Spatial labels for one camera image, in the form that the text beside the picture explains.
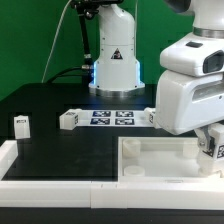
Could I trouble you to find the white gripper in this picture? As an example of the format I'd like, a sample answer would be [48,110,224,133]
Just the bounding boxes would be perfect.
[156,70,224,157]

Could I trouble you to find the white square tabletop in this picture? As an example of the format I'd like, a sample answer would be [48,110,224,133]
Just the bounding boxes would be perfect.
[118,137,221,182]

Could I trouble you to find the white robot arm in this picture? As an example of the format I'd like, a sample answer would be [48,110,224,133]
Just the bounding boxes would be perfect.
[89,0,224,135]

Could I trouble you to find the marker tag sheet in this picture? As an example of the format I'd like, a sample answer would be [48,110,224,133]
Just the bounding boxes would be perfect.
[78,110,151,127]

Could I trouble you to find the black cable bundle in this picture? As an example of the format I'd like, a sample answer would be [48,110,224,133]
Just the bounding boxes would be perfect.
[46,66,93,84]

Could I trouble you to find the white front fence rail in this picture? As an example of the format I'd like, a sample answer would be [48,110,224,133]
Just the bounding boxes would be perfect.
[0,181,224,210]

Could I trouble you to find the white fence rail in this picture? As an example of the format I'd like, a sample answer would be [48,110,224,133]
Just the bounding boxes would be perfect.
[0,181,224,210]
[0,140,18,181]

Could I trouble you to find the grey cable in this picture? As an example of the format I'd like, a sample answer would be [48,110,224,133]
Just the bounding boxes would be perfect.
[41,0,73,84]

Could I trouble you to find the white left fence rail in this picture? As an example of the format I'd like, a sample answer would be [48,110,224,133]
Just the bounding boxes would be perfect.
[0,140,18,181]

